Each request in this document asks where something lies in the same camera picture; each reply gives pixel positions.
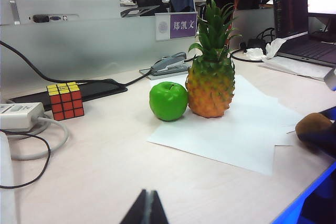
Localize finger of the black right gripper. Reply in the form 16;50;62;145
299;123;336;161
321;105;336;122

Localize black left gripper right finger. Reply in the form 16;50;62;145
148;190;170;224

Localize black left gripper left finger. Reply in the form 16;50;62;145
119;189;149;224

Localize brown fuzzy kiwi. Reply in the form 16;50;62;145
295;113;335;153

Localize green plastic apple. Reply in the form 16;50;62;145
149;81;189;122

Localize plastic pineapple with green crown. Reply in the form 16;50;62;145
185;0;242;119

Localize translucent white sheet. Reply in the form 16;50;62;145
258;56;332;82

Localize large white paper sheet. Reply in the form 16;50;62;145
146;74;305;176

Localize crumpled white tissue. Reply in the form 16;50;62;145
243;37;288;61

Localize open dark laptop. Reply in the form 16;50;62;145
272;0;336;68

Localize flat black pad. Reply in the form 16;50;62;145
6;78;129;111

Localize colourful Rubik's cube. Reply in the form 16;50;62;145
46;81;85;122

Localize grey stapler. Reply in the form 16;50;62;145
139;52;191;80

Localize white power strip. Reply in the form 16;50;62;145
0;102;45;132

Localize purple and white name plate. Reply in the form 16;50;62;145
154;12;197;41

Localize frosted glass desk partition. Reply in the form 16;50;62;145
0;0;275;96

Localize silver partition clip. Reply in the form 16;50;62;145
9;0;21;26

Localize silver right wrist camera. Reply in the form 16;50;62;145
323;66;336;91

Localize black cable bundle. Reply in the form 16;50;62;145
256;27;276;41

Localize thick white power cable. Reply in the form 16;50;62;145
0;113;70;161

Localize thin black cable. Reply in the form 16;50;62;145
0;129;51;189

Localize thick black cable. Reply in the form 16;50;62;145
0;40;153;87

